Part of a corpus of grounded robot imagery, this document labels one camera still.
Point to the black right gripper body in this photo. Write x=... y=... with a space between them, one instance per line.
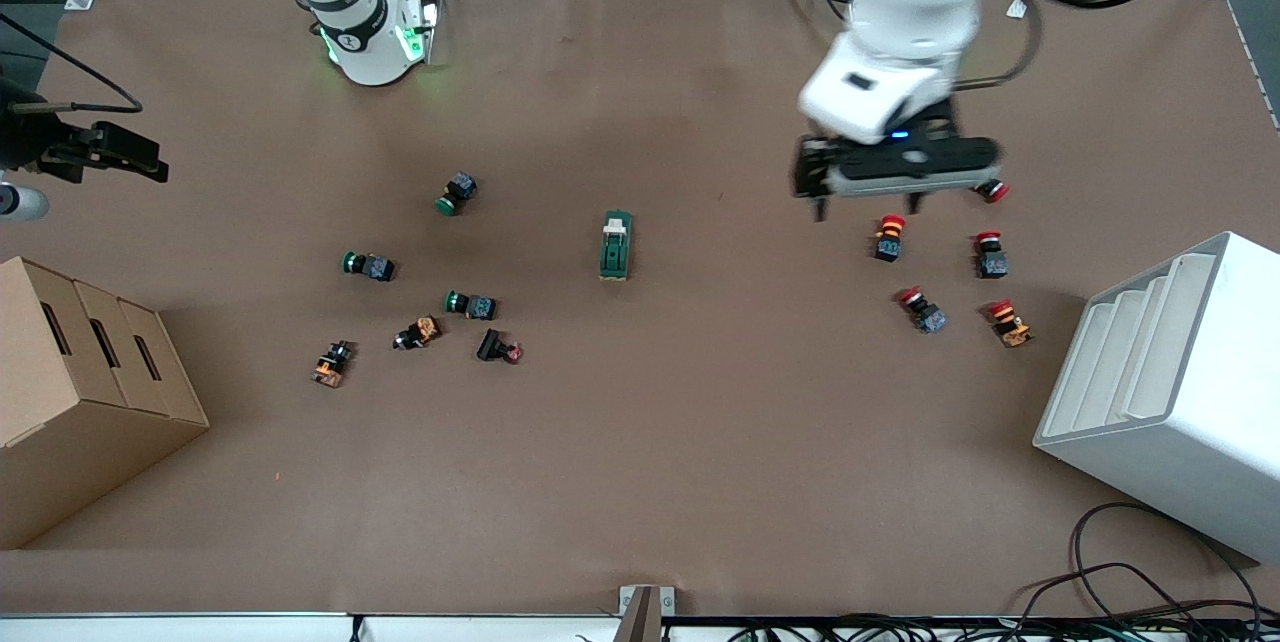
x=28 y=136

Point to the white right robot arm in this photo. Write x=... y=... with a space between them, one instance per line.
x=365 y=42

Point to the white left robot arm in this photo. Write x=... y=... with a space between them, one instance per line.
x=900 y=22

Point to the red pushbutton orange black block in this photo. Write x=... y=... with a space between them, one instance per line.
x=888 y=244

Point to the red pushbutton blue-grey block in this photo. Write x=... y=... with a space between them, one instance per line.
x=992 y=264
x=994 y=190
x=930 y=319

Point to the small white paper scrap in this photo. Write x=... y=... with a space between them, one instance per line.
x=1016 y=10

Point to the brown cardboard box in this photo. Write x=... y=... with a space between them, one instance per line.
x=80 y=402

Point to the green pushbutton blue-grey block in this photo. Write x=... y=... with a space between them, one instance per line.
x=460 y=190
x=375 y=268
x=478 y=306

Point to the white slotted storage rack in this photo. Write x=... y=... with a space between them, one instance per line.
x=1190 y=422

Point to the black pushbutton red tip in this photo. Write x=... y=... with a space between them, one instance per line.
x=490 y=346

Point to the white table edge rail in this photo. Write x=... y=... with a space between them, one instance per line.
x=200 y=628

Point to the grey metal table bracket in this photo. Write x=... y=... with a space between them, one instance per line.
x=645 y=607

